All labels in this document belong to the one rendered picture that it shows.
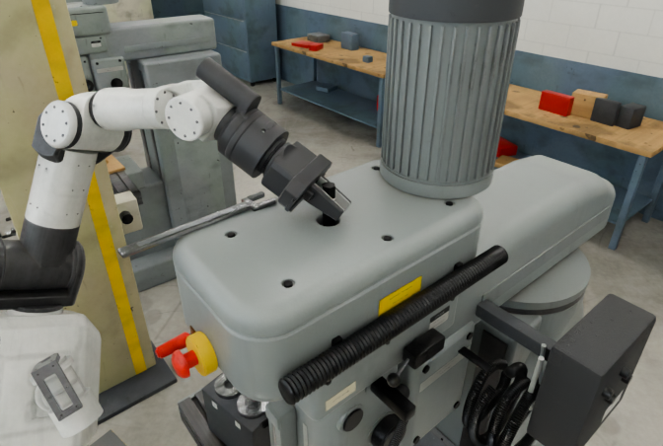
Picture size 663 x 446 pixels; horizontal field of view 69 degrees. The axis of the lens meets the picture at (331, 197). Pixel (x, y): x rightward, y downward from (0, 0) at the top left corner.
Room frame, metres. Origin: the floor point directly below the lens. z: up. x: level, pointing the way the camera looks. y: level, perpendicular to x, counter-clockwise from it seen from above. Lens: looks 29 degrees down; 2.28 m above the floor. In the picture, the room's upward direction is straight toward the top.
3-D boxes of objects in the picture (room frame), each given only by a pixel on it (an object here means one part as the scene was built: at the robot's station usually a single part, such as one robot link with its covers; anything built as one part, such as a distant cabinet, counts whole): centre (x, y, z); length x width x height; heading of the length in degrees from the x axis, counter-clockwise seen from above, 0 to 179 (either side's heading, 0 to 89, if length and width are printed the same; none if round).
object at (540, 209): (0.95, -0.38, 1.66); 0.80 x 0.23 x 0.20; 130
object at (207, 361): (0.49, 0.18, 1.76); 0.06 x 0.02 x 0.06; 40
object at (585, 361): (0.57, -0.44, 1.62); 0.20 x 0.09 x 0.21; 130
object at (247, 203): (0.62, 0.20, 1.89); 0.24 x 0.04 x 0.01; 131
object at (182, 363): (0.47, 0.20, 1.76); 0.04 x 0.03 x 0.04; 40
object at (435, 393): (0.76, -0.15, 1.47); 0.24 x 0.19 x 0.26; 40
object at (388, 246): (0.64, -0.01, 1.81); 0.47 x 0.26 x 0.16; 130
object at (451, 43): (0.79, -0.19, 2.05); 0.20 x 0.20 x 0.32
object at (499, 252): (0.54, -0.12, 1.79); 0.45 x 0.04 x 0.04; 130
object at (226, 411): (0.94, 0.26, 1.02); 0.22 x 0.12 x 0.20; 50
